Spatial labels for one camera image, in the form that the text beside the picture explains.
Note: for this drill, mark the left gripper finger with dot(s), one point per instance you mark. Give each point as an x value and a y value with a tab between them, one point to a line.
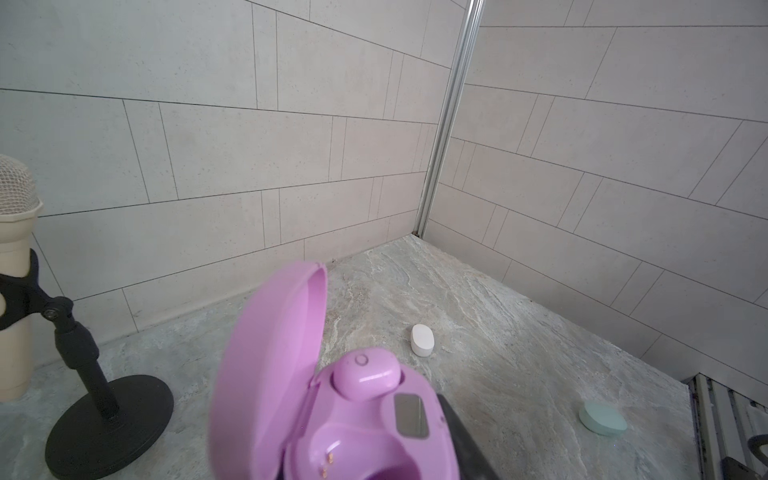
472	464

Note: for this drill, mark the mint green earbud case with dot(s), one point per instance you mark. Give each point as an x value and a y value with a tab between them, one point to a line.
602	419

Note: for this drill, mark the purple earbud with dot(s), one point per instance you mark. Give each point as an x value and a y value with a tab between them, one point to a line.
365	374

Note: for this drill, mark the purple earbud case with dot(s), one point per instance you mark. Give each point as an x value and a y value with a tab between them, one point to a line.
276	415

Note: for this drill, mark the white earbud case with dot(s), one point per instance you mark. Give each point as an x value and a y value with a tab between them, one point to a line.
422	340

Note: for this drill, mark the black microphone stand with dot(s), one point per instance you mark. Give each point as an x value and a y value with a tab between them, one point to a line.
116	421

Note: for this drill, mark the beige microphone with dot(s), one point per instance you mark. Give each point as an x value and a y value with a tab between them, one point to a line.
20	208

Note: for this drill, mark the aluminium front rail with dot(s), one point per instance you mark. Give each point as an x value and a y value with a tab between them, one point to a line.
730	431

